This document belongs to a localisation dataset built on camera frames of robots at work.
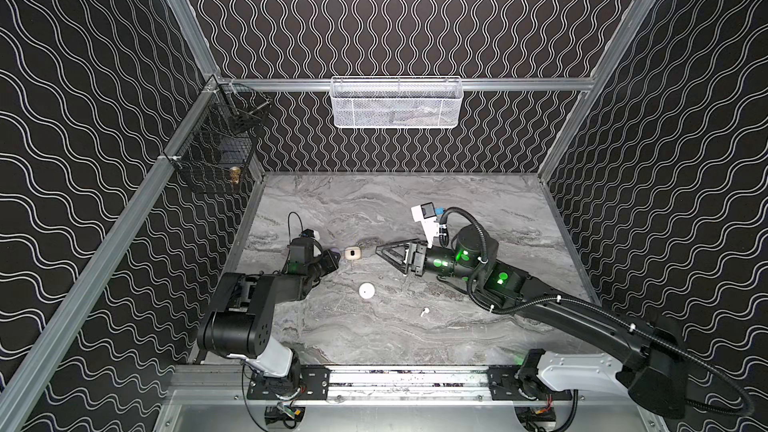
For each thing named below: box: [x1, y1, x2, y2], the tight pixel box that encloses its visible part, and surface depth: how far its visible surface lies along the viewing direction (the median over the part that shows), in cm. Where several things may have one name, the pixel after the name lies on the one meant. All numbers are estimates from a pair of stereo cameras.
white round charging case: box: [358, 282, 375, 299], surface depth 90 cm
